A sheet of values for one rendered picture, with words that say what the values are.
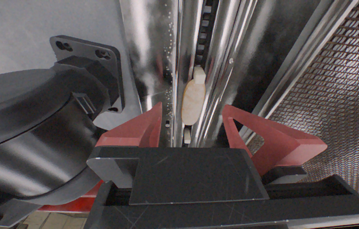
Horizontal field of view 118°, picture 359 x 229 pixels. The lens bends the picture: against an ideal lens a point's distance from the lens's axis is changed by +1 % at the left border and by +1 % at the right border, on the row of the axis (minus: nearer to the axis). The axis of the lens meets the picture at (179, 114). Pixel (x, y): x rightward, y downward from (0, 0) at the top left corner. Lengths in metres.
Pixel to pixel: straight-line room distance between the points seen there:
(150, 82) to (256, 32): 0.16
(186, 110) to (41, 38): 0.24
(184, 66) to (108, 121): 0.22
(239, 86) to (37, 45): 0.33
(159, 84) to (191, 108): 0.07
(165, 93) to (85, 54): 0.12
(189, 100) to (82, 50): 0.17
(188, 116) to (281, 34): 0.18
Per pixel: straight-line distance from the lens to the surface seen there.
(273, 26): 0.23
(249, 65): 0.23
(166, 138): 0.25
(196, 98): 0.18
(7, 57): 0.33
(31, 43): 0.29
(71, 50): 0.24
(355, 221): 0.85
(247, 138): 0.22
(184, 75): 0.17
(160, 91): 0.17
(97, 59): 0.22
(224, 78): 0.17
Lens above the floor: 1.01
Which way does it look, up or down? 49 degrees down
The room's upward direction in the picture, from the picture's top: 179 degrees clockwise
